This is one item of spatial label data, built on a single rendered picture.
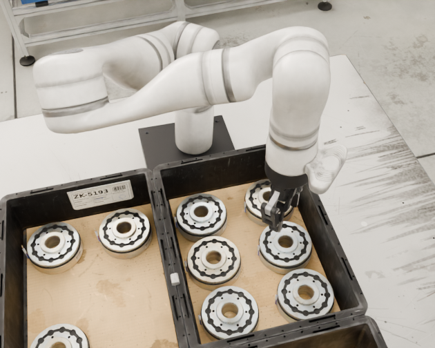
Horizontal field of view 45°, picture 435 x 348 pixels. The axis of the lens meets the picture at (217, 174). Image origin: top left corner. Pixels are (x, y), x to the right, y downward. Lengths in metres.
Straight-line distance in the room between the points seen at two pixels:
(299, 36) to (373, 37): 2.37
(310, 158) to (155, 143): 0.63
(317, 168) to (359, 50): 2.19
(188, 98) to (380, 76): 2.16
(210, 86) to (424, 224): 0.79
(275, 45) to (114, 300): 0.58
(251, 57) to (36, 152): 0.92
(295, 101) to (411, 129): 1.92
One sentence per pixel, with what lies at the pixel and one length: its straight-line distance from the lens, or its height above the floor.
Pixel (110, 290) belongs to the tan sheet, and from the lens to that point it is 1.05.
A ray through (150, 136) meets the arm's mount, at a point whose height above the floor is 0.79.
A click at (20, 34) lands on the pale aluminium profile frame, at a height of 0.18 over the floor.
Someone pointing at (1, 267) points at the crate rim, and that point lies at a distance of 1.02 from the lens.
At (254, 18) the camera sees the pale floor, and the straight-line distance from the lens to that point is 3.10.
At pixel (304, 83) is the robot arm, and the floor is 1.33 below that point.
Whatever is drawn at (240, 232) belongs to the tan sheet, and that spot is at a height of 0.83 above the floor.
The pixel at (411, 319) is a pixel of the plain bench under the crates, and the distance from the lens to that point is 1.20.
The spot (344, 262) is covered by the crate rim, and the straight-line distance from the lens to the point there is 0.97.
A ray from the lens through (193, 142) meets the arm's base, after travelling 1.26.
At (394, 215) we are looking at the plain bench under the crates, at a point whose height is 0.70.
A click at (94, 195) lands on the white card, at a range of 1.10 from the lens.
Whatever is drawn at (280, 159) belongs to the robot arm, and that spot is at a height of 1.18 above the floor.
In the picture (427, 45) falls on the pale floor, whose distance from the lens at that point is 3.05.
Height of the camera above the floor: 1.74
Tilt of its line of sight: 51 degrees down
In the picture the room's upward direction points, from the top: 2 degrees counter-clockwise
